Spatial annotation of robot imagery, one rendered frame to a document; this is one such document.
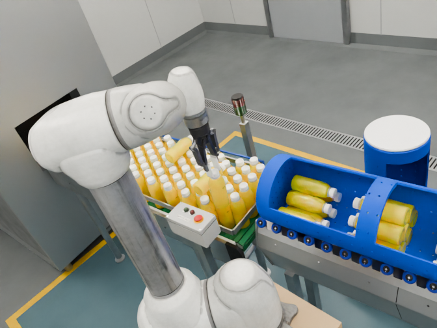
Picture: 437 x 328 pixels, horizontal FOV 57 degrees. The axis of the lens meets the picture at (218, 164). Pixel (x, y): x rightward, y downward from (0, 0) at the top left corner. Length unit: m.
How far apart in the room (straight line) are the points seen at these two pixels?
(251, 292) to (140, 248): 0.31
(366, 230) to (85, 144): 0.94
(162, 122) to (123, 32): 5.36
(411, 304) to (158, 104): 1.17
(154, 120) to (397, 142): 1.38
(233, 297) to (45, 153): 0.58
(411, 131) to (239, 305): 1.24
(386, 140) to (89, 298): 2.26
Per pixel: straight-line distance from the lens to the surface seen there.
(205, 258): 1.84
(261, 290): 1.11
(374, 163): 2.00
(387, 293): 1.63
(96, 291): 3.19
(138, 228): 0.97
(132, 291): 3.04
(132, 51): 6.19
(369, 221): 1.40
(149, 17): 6.34
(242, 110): 2.06
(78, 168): 0.86
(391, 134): 2.01
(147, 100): 0.76
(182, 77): 1.33
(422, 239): 1.65
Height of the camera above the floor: 2.22
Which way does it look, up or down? 36 degrees down
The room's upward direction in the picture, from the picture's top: 18 degrees counter-clockwise
